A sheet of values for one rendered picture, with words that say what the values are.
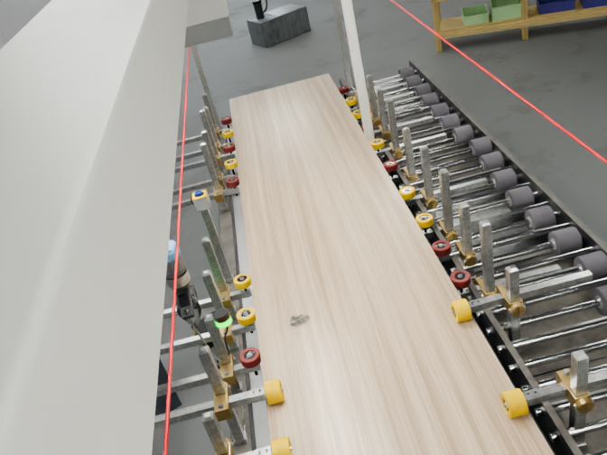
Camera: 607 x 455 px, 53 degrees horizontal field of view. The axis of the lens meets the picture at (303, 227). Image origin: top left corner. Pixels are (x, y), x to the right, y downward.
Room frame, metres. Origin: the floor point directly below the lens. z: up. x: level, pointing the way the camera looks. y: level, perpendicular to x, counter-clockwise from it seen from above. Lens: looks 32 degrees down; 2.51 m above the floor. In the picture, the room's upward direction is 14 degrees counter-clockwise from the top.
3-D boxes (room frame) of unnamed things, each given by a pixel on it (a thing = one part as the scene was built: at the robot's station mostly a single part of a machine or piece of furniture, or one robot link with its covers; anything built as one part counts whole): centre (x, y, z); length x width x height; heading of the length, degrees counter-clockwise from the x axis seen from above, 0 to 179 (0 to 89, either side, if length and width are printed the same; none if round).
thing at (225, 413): (1.52, 0.42, 0.95); 0.13 x 0.06 x 0.05; 1
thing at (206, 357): (1.55, 0.42, 0.94); 0.03 x 0.03 x 0.48; 1
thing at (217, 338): (1.80, 0.42, 0.87); 0.03 x 0.03 x 0.48; 1
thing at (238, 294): (2.26, 0.53, 0.82); 0.43 x 0.03 x 0.04; 91
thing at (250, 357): (1.76, 0.32, 0.85); 0.08 x 0.08 x 0.11
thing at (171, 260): (1.90, 0.51, 1.32); 0.10 x 0.09 x 0.12; 30
